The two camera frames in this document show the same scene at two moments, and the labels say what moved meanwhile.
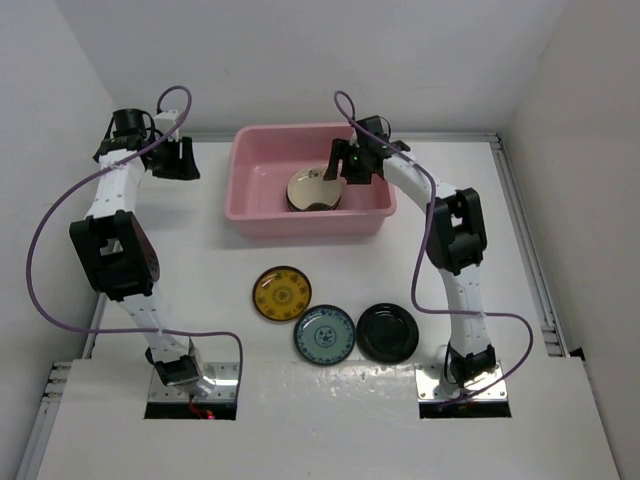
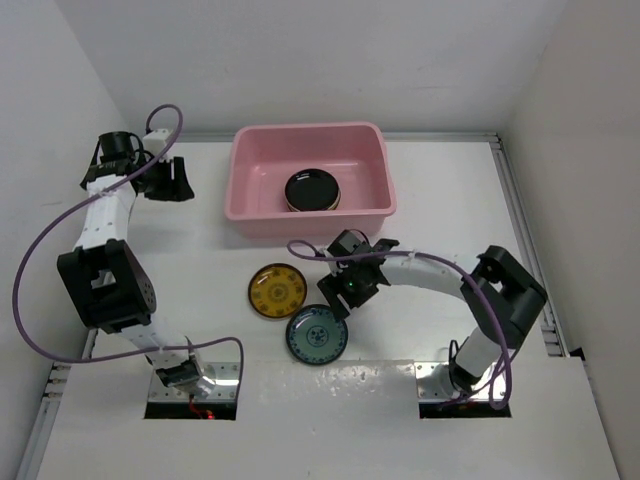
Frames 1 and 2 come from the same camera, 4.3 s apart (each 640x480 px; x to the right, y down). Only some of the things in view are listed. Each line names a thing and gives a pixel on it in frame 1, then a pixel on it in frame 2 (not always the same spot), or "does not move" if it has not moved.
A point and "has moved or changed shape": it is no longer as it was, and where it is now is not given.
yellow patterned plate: x=282 y=293 does not move
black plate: x=387 y=333 to x=312 y=190
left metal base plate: x=225 y=376 does not move
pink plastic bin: x=265 y=158 does not move
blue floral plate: x=324 y=335 has moved or changed shape
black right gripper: x=354 y=177 to x=328 y=286
